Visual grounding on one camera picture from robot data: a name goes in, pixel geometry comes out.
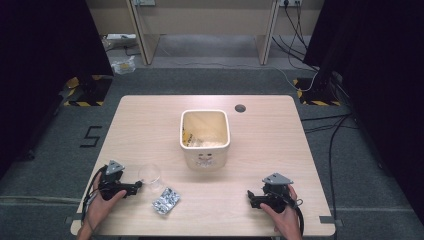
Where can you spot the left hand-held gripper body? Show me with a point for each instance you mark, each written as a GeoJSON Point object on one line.
{"type": "Point", "coordinates": [111, 186]}

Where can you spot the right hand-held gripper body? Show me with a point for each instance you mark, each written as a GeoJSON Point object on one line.
{"type": "Point", "coordinates": [276, 193]}

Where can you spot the silver blister pack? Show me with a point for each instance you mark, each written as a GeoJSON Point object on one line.
{"type": "Point", "coordinates": [166, 201]}

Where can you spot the white square bin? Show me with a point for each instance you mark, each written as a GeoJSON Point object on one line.
{"type": "Point", "coordinates": [205, 156]}

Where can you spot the person's left hand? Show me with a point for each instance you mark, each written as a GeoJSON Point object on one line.
{"type": "Point", "coordinates": [101, 206]}

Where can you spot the person's right hand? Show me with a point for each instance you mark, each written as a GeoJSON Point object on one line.
{"type": "Point", "coordinates": [283, 221]}

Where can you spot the grey table foot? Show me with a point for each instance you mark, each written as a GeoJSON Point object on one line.
{"type": "Point", "coordinates": [330, 220]}
{"type": "Point", "coordinates": [73, 220]}

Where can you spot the yellow and white wrapper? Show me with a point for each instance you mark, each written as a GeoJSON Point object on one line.
{"type": "Point", "coordinates": [186, 136]}

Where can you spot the crumpled clear plastic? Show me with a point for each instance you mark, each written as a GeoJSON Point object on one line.
{"type": "Point", "coordinates": [208, 140]}

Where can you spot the black stand base striped tape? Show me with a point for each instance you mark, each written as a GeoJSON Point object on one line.
{"type": "Point", "coordinates": [316, 95]}
{"type": "Point", "coordinates": [90, 91]}

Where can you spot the clear plastic bag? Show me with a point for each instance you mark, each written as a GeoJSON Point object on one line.
{"type": "Point", "coordinates": [124, 66]}

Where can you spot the black curtain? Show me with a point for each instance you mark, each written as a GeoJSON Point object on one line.
{"type": "Point", "coordinates": [43, 66]}
{"type": "Point", "coordinates": [383, 66]}

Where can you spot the white power strip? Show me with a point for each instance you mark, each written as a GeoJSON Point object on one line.
{"type": "Point", "coordinates": [120, 36]}

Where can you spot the light wooden desk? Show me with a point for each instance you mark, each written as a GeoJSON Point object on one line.
{"type": "Point", "coordinates": [206, 20]}

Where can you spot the white wall socket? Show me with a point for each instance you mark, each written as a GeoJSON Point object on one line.
{"type": "Point", "coordinates": [290, 2]}

